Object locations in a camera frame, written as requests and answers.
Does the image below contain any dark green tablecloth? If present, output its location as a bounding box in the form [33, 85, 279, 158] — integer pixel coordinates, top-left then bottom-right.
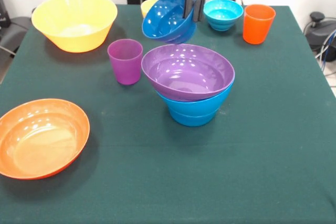
[0, 4, 336, 224]

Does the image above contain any purple plastic cup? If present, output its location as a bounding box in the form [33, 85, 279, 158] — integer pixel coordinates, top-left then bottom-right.
[107, 38, 144, 86]

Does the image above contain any orange shallow plastic bowl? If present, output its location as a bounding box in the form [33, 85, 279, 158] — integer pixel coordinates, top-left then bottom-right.
[0, 98, 91, 180]

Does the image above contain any blue cable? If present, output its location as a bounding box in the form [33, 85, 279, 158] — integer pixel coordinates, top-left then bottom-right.
[321, 30, 336, 63]

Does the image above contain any yellow plastic cup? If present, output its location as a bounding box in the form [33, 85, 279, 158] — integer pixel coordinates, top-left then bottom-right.
[140, 0, 160, 19]

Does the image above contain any large purple plastic bowl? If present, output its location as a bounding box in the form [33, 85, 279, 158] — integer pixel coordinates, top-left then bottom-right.
[141, 43, 236, 102]

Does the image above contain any small light blue bowl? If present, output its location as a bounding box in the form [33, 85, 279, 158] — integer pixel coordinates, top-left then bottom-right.
[170, 111, 219, 127]

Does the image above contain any orange-red plastic cup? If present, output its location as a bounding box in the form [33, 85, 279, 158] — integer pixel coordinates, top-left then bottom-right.
[242, 4, 276, 45]

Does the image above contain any medium light blue bowl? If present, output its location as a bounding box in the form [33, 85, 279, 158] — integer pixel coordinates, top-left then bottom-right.
[155, 81, 235, 118]

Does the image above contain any small cyan plastic bowl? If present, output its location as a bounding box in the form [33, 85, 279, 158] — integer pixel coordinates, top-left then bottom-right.
[203, 0, 244, 31]

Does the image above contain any small dark blue bowl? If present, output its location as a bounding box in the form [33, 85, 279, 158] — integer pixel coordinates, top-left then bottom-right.
[141, 0, 198, 45]

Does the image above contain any large yellow plastic bowl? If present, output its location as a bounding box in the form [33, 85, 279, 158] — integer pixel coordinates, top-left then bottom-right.
[31, 0, 118, 53]

